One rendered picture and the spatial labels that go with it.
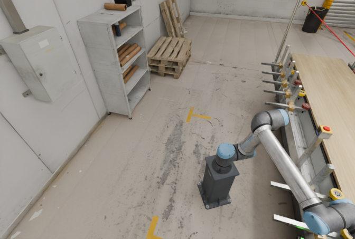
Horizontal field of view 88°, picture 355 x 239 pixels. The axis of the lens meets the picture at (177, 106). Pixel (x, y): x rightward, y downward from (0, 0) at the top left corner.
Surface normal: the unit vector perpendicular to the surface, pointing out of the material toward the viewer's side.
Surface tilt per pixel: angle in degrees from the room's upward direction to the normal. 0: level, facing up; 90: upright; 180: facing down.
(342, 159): 0
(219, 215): 0
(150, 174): 0
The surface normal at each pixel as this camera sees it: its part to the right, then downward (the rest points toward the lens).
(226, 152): -0.08, -0.74
